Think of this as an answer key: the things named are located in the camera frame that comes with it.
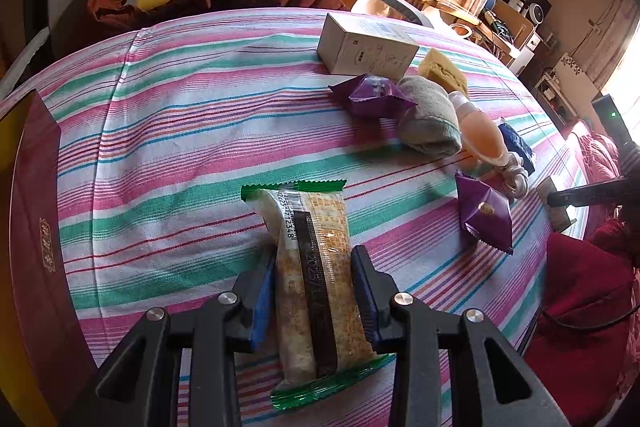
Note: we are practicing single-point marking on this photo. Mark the white carton box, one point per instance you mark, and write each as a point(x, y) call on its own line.
point(360, 42)

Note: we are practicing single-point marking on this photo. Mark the white patterned cabinet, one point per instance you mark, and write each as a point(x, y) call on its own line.
point(570, 79)

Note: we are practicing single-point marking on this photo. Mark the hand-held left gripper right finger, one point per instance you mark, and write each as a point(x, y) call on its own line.
point(367, 302)

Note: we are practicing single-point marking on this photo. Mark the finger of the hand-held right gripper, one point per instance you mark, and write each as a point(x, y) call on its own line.
point(585, 194)

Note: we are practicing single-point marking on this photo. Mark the maroon storage box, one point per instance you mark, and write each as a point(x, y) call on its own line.
point(45, 187)

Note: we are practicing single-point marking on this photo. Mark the white fleece strip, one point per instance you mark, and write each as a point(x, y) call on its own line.
point(22, 59)

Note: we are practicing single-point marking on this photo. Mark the grey sock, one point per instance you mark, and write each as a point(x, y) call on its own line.
point(427, 122)

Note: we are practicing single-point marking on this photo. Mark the purple snack packet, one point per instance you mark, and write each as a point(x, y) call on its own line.
point(370, 97)
point(485, 212)

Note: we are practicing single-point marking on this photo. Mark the wooden desk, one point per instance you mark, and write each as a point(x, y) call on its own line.
point(450, 2)

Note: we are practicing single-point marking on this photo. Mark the yellow sponge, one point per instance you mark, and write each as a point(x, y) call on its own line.
point(442, 69)

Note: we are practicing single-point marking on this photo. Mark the cardboard box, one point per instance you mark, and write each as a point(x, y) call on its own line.
point(512, 24)

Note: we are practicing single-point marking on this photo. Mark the red blanket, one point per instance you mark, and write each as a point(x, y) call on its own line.
point(580, 297)

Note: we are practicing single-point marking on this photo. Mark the blue packet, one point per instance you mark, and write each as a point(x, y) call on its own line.
point(517, 144)

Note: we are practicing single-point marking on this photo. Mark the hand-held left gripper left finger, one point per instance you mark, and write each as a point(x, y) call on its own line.
point(262, 302)

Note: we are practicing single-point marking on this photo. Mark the small brown box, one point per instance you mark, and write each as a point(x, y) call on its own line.
point(560, 217)

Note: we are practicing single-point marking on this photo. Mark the green-ended snack packet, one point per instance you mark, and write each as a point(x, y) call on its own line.
point(310, 257)

